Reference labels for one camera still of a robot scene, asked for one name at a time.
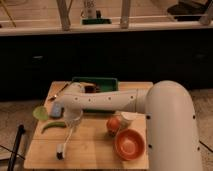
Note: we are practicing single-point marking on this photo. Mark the white dish brush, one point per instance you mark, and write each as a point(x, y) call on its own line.
point(61, 148)

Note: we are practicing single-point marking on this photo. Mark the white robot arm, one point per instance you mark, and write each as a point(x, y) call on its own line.
point(171, 126)

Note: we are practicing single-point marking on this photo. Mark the green plastic tray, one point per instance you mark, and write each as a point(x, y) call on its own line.
point(105, 84)

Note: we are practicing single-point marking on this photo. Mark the dark brown bowl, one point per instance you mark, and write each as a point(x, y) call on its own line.
point(92, 89)

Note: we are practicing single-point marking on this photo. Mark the white cup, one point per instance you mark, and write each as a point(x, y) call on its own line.
point(127, 118)

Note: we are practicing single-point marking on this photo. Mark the orange fruit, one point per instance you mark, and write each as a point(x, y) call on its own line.
point(113, 124)

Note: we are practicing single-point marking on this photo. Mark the metal spoon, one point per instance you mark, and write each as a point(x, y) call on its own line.
point(57, 94)

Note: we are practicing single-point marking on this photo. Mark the blue sponge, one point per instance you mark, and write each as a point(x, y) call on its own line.
point(57, 110)

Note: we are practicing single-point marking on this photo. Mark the orange bowl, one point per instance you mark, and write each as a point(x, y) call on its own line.
point(129, 144)

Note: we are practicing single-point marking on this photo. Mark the green shelf tray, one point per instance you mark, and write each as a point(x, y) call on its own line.
point(96, 21)

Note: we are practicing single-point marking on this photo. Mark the green pepper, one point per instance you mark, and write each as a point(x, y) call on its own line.
point(59, 124)

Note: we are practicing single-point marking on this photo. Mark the light green cup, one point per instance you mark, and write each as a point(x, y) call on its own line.
point(40, 113)

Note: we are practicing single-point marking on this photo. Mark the white bottle on shelf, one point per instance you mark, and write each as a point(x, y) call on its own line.
point(89, 9)

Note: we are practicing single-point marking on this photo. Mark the black stand pole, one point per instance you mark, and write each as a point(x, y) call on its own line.
point(14, 153)

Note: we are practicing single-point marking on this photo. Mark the wooden frame post right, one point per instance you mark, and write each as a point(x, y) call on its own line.
point(125, 12)

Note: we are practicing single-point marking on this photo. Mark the wooden frame post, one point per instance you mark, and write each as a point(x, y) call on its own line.
point(125, 12)
point(64, 14)

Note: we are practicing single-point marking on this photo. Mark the wooden frame post left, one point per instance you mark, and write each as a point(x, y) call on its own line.
point(64, 14)

